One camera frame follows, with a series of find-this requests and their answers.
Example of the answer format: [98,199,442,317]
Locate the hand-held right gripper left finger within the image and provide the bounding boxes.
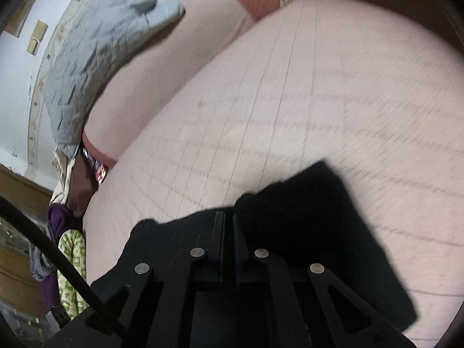
[87,211,224,348]

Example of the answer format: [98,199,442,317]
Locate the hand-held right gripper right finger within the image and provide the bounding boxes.
[232,213,418,348]

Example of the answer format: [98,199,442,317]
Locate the black pants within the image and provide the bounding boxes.
[89,159,417,348]

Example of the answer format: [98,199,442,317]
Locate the colourful printed packet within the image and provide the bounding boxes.
[81,145,109,184]

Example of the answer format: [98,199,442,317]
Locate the green patterned cloth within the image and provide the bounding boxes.
[57,229,88,320]

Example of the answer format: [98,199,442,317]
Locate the brown cloth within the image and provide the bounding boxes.
[69,148,100,218]

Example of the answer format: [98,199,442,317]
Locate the purple cloth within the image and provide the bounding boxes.
[40,203,84,310]

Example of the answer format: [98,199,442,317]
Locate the pink quilted sofa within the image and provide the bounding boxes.
[81,0,464,348]

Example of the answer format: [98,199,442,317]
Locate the pink bolster cushion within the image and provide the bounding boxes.
[83,0,283,169]

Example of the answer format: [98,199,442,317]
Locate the grey crumpled cloth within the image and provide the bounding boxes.
[29,239,59,281]

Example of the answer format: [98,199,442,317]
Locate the grey quilted blanket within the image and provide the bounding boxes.
[43,0,186,160]

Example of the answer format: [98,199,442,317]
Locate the black cable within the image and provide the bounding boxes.
[0,195,127,338]

